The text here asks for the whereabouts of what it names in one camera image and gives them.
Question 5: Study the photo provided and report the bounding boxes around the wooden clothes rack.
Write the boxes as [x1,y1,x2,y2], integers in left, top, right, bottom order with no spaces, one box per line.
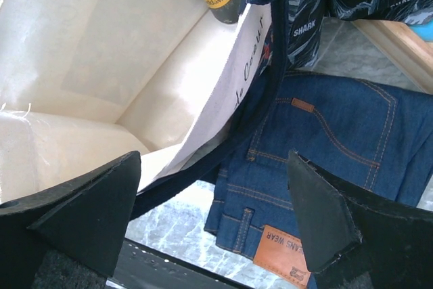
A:
[353,20,432,94]

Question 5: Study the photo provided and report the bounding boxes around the folded blue jeans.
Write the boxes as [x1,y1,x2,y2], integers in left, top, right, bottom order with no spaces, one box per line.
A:
[204,72,432,288]

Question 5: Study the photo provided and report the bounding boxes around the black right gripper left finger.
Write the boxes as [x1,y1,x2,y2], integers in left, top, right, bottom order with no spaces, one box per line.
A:
[1,151,141,288]

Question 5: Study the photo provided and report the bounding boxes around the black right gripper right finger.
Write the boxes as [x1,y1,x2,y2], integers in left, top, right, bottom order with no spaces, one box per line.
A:
[288,150,432,288]

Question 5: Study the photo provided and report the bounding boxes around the beige canvas tote bag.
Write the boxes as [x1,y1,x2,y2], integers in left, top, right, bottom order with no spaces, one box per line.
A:
[1,0,271,217]

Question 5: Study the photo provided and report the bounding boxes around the black base bar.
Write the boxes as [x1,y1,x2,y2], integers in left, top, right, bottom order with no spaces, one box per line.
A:
[106,239,247,289]

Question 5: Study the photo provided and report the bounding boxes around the teal garment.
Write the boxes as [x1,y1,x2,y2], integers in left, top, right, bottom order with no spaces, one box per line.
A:
[410,20,433,43]

